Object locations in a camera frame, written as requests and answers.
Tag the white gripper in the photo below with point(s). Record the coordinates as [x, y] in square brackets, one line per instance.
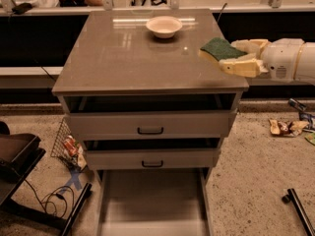
[280, 60]

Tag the green yellow sponge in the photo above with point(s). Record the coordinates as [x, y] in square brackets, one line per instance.
[219, 49]

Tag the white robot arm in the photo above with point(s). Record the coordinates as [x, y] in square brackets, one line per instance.
[307, 62]

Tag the top grey drawer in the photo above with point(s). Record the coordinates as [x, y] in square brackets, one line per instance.
[151, 125]

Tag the grey drawer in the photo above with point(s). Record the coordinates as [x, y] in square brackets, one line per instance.
[151, 125]
[152, 153]
[156, 202]

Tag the grey drawer cabinet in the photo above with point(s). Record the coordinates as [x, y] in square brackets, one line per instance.
[118, 65]

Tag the middle grey drawer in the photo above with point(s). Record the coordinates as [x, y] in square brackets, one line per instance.
[152, 153]

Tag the bottom grey drawer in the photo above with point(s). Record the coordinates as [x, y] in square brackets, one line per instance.
[156, 202]

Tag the blue snack bag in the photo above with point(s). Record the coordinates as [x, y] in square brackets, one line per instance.
[303, 115]

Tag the brown snack wrapper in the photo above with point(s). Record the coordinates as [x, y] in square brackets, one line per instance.
[287, 129]

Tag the white bowl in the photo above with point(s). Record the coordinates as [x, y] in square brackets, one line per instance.
[164, 26]

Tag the green packet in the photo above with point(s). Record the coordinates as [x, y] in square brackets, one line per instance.
[310, 138]

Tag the black bar leg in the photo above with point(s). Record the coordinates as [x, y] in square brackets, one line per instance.
[292, 197]

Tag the orange snack packet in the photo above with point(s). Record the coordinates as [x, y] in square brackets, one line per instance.
[70, 145]

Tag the black device on ledge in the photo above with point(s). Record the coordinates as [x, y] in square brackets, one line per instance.
[22, 8]

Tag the wire basket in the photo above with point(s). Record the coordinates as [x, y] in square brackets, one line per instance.
[76, 162]

